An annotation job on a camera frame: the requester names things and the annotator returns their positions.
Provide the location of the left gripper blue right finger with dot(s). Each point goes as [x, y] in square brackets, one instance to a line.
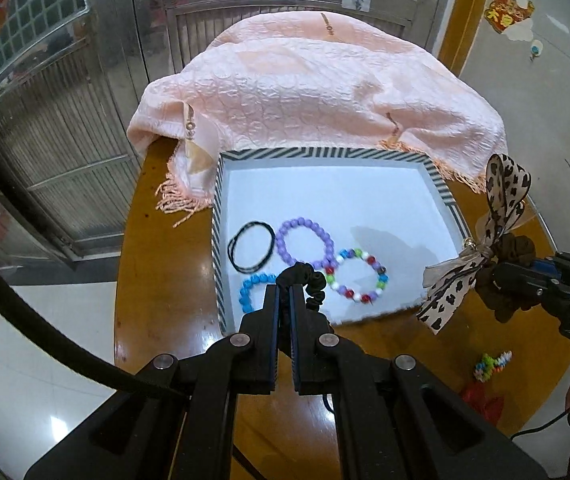
[312, 367]

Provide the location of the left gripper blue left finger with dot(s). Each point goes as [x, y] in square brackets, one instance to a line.
[269, 334]

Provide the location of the black scrunchie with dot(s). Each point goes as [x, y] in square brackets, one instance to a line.
[313, 281]

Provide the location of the leopard bow brown scrunchie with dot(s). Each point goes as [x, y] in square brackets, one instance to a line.
[447, 283]

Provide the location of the red scrunchie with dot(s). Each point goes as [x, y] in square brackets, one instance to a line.
[491, 409]

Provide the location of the striped white jewelry tray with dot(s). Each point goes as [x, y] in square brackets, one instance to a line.
[393, 206]

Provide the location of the pink quilted fringed scarf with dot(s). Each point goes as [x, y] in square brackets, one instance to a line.
[311, 78]

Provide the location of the metal sliding door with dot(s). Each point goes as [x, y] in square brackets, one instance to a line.
[71, 75]

